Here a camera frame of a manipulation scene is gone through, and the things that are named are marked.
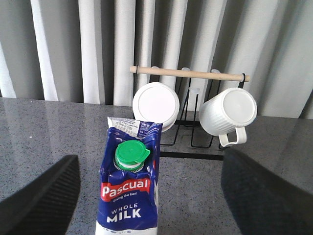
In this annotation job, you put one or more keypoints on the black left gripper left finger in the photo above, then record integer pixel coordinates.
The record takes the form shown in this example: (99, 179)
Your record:
(46, 205)

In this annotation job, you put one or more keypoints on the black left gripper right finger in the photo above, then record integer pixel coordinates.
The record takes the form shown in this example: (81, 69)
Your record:
(261, 202)

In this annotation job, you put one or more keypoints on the Pascual whole milk carton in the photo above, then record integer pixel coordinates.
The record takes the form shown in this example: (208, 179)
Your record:
(128, 203)

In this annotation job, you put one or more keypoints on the white ribbed mug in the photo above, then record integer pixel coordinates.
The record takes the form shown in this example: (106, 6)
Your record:
(227, 114)

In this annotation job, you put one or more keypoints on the white smiley face mug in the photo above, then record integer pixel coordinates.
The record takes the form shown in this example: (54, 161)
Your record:
(158, 103)

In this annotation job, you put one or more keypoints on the grey pleated curtain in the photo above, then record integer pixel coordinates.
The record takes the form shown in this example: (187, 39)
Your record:
(81, 50)

